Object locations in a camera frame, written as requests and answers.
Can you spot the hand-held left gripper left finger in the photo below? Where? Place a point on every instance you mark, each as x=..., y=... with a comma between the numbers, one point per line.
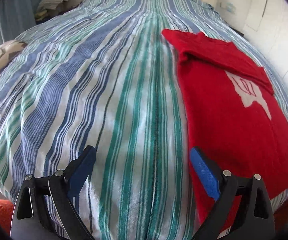
x=80, y=172

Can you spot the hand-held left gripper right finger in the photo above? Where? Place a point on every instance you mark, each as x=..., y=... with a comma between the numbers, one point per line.
x=206, y=172

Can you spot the red knit sweater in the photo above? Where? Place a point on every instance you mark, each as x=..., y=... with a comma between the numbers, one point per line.
x=221, y=130

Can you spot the striped bed cover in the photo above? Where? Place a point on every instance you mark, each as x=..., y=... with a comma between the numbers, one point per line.
x=96, y=92

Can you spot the white wardrobe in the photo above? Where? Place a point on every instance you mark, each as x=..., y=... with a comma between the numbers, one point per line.
x=276, y=12

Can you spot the patterned cushion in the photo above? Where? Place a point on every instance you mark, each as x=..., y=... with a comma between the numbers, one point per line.
x=8, y=52

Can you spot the pile of folded laundry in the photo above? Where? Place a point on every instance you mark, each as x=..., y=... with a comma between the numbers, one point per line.
x=54, y=1

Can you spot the blue curtain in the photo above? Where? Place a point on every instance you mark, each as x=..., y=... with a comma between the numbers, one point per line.
x=16, y=10

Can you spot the wall socket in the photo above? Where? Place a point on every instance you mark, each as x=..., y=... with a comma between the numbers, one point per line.
x=227, y=7

